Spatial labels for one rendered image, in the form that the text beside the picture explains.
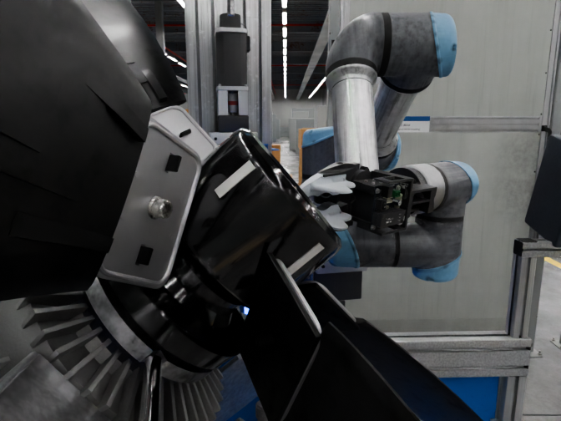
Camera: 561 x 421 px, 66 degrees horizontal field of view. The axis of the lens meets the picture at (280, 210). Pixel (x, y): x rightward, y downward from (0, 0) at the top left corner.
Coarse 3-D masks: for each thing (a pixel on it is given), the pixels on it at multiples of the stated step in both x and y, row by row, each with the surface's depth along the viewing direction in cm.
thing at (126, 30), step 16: (96, 0) 43; (112, 0) 45; (128, 0) 49; (96, 16) 40; (112, 16) 42; (128, 16) 44; (112, 32) 39; (128, 32) 41; (144, 32) 43; (128, 48) 39; (144, 48) 40; (160, 48) 42; (128, 64) 37; (144, 64) 38; (160, 64) 40; (144, 80) 37; (160, 80) 38; (176, 80) 39; (160, 96) 36; (176, 96) 37
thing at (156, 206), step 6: (156, 198) 25; (150, 204) 24; (156, 204) 24; (162, 204) 24; (168, 204) 24; (150, 210) 24; (156, 210) 24; (162, 210) 24; (168, 210) 25; (150, 216) 24; (156, 216) 24; (162, 216) 24; (168, 216) 25
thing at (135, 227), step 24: (144, 144) 23; (168, 144) 25; (144, 168) 24; (192, 168) 28; (144, 192) 24; (168, 192) 26; (192, 192) 28; (120, 216) 22; (144, 216) 24; (120, 240) 23; (144, 240) 24; (168, 240) 26; (120, 264) 23; (168, 264) 27
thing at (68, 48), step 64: (0, 0) 16; (64, 0) 18; (0, 64) 15; (64, 64) 18; (0, 128) 15; (64, 128) 18; (128, 128) 21; (0, 192) 16; (64, 192) 18; (128, 192) 22; (0, 256) 16; (64, 256) 19
